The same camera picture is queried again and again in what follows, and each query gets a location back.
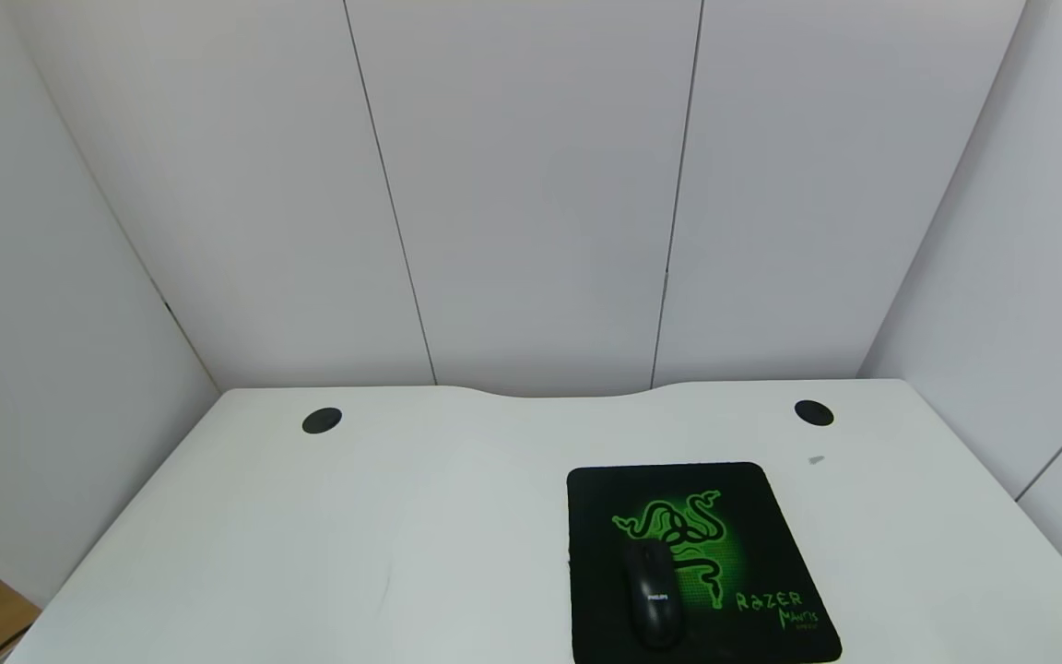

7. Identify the black Philips computer mouse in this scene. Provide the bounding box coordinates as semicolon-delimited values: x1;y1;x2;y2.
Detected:
622;539;683;652

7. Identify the black green Razer mouse pad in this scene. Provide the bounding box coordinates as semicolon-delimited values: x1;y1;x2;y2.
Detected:
566;461;844;664

